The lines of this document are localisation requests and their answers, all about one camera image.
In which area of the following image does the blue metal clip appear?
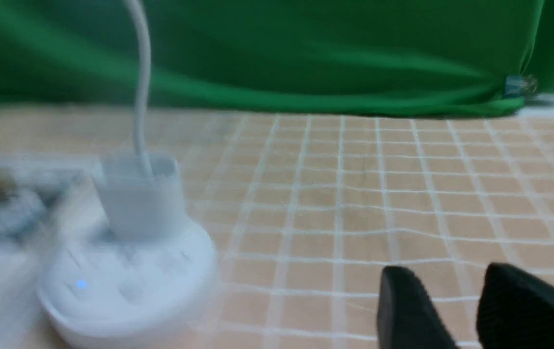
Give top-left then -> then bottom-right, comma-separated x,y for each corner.
503,75 -> 538,98

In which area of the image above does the green backdrop cloth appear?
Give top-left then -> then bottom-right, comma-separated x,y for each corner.
0,0 -> 554,116

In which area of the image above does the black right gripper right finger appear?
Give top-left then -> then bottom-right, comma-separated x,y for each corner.
476,263 -> 554,349

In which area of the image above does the checkered beige tablecloth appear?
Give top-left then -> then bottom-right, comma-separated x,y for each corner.
0,106 -> 554,349

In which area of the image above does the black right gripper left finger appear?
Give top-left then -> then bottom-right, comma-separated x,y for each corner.
377,266 -> 457,349

